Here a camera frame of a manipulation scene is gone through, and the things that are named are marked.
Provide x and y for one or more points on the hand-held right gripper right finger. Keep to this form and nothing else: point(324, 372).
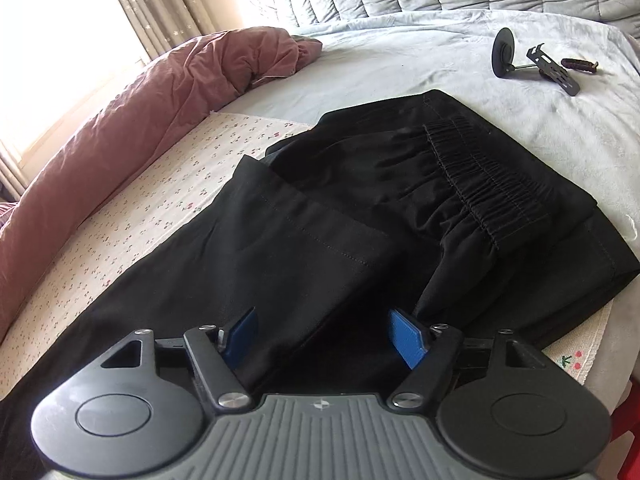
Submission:
point(407, 340)

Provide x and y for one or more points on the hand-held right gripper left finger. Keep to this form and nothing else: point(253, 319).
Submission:
point(239, 342)

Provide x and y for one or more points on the black pants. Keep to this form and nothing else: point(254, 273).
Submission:
point(300, 260)

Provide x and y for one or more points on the cherry print bed sheet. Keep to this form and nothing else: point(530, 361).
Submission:
point(150, 200)

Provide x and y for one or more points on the black folded garment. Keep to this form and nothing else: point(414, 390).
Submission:
point(600, 260)

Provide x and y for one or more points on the red object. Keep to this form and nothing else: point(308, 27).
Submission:
point(625, 445)

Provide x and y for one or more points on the pink duvet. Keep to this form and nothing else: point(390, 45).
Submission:
point(125, 110)

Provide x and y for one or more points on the beige curtain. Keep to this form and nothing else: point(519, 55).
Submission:
point(170, 5)
point(12, 175)

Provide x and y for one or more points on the black phone stand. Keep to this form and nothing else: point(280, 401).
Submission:
point(506, 52)

